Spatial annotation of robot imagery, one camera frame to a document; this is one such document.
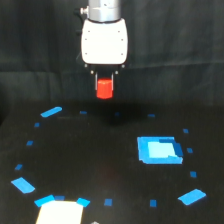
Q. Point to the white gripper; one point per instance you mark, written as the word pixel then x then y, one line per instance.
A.
pixel 104 44

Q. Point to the red hexagonal block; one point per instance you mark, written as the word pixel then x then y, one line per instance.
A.
pixel 104 88

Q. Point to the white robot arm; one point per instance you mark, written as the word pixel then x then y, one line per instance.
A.
pixel 102 11

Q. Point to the blue tape strip top left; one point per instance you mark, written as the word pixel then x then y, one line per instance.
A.
pixel 51 112

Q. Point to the black backdrop curtain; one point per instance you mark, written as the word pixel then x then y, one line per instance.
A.
pixel 176 52

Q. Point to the blue tape square target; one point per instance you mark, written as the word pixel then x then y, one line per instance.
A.
pixel 159 150

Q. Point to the blue tape strip by paper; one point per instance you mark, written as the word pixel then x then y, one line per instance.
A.
pixel 83 202

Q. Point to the blue tape strip bottom left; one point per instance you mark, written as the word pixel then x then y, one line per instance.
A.
pixel 44 200

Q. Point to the white paper sheet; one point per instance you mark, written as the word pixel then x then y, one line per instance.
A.
pixel 60 212

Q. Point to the blue tape strip bottom right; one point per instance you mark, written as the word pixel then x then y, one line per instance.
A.
pixel 192 197

